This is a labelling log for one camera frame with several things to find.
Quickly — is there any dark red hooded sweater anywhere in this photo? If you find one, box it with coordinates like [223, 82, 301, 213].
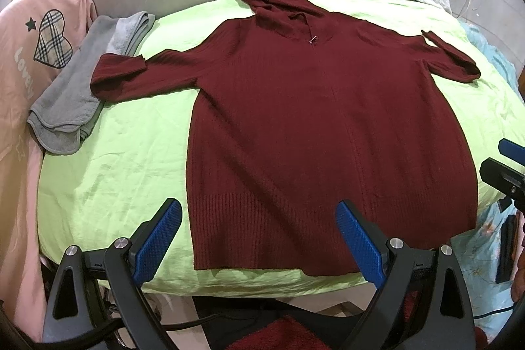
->
[91, 0, 480, 276]

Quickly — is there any light green bed sheet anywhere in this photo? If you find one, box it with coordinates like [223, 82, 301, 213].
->
[36, 0, 524, 298]

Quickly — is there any folded grey towel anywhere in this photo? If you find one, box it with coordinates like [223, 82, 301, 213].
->
[27, 11, 155, 155]

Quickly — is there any pink heart print bedding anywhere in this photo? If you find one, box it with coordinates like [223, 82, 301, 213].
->
[1, 0, 96, 341]

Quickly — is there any black cable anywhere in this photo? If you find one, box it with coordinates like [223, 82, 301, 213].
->
[24, 304, 516, 348]

